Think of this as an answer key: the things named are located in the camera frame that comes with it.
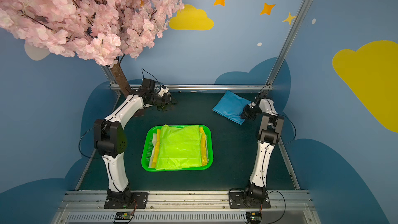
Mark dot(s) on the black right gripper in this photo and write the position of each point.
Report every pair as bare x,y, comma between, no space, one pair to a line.
246,112

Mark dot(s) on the lime green raincoat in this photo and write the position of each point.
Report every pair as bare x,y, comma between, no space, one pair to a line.
180,148

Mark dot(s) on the right circuit board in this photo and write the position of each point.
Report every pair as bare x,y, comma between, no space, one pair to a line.
253,218

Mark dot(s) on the aluminium frame post left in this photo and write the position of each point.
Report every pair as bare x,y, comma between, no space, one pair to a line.
110,77

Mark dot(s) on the yellow raincoat front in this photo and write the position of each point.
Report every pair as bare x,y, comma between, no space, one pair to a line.
157,148

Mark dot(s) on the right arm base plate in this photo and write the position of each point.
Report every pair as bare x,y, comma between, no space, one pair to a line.
237,199

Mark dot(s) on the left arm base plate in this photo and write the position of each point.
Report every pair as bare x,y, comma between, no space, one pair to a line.
136,200

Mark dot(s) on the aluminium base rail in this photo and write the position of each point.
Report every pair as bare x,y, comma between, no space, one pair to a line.
187,207

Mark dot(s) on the left circuit board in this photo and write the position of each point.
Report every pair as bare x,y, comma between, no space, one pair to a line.
123,217

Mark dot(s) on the tree base plate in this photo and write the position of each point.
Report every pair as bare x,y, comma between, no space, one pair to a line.
139,112

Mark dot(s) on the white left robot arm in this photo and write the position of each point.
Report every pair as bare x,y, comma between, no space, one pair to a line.
111,142

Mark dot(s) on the aluminium frame post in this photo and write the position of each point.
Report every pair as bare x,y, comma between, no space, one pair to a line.
110,77
301,14

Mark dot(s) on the yellow raincoat back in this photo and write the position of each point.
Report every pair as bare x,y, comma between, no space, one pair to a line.
204,155

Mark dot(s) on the yellow raincoat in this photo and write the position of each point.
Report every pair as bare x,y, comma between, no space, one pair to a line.
157,148
204,155

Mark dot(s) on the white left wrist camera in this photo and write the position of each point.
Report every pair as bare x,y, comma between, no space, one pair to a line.
164,91

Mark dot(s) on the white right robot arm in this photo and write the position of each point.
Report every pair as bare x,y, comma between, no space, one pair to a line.
268,137

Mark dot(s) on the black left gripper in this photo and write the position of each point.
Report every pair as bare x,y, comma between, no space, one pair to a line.
165,100

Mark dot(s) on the blue raincoat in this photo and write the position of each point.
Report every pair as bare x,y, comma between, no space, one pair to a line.
231,106

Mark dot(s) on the circuit board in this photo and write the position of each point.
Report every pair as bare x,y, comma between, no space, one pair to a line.
123,217
253,218

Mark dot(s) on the aluminium frame crossbar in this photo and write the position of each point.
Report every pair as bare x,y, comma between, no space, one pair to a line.
245,88

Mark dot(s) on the green plastic basket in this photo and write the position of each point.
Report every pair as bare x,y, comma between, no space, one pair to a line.
148,149

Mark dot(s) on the pink cherry blossom tree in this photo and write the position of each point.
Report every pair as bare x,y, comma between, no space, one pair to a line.
104,31

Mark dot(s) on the aluminium frame post right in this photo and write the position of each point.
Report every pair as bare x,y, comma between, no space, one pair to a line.
301,14

